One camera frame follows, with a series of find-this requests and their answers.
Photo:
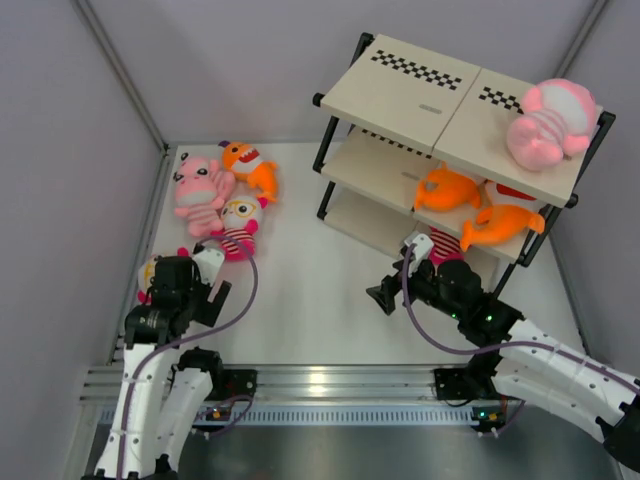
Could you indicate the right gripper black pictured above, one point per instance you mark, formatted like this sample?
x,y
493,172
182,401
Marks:
x,y
385,293

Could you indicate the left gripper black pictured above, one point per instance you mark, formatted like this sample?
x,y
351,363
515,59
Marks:
x,y
212,308

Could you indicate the white head glasses magenta plush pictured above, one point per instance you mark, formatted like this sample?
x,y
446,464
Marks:
x,y
241,217

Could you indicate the light pink striped plush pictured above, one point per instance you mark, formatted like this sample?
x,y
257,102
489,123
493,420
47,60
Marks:
x,y
202,187

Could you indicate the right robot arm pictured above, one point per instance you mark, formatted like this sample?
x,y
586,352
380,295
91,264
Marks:
x,y
527,363

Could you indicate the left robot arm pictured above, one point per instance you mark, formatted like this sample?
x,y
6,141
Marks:
x,y
148,430

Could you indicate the magenta striped plush on shelf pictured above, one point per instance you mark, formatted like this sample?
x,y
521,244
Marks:
x,y
445,247

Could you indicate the orange shark plush left shelf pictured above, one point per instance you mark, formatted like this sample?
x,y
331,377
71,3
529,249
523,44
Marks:
x,y
446,188

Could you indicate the orange shark plush shelf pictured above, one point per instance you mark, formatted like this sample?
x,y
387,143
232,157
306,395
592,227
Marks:
x,y
446,188
497,224

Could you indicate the orange shark plush right shelf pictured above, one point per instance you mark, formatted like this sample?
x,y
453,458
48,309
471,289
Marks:
x,y
497,224

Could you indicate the three-tier beige shelf rack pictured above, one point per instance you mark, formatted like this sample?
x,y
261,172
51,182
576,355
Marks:
x,y
401,109

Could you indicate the light pink plush on shelf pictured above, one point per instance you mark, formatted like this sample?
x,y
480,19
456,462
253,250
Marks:
x,y
558,120

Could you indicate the orange shark plush on table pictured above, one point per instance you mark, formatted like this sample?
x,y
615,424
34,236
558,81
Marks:
x,y
247,165

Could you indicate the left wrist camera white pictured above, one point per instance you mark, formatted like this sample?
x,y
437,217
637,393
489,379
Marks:
x,y
209,262

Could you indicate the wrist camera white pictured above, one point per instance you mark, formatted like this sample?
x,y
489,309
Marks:
x,y
421,243
209,262

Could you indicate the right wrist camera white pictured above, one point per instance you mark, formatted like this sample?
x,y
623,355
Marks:
x,y
421,243

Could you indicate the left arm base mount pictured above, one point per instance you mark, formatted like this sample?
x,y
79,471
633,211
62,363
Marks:
x,y
232,382

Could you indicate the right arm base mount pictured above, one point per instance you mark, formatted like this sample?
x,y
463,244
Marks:
x,y
463,384

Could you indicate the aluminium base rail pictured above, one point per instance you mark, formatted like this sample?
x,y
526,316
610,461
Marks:
x,y
324,385

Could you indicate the slotted cable duct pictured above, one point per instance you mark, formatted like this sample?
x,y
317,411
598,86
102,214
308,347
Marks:
x,y
352,415

